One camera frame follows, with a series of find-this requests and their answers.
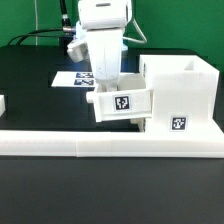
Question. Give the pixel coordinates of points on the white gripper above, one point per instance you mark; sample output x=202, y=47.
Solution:
x=105, y=50

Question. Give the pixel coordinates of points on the white drawer tray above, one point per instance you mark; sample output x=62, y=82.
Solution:
x=132, y=100

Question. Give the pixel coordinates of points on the white drawer cabinet box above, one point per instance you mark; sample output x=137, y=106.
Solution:
x=183, y=95

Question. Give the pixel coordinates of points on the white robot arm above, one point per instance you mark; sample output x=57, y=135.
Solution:
x=104, y=23

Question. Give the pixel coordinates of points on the white marker tag plate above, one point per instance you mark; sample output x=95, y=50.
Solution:
x=73, y=79

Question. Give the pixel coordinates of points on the white L-shaped fence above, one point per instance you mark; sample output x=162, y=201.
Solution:
x=112, y=144

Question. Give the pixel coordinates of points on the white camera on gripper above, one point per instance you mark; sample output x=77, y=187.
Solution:
x=77, y=50

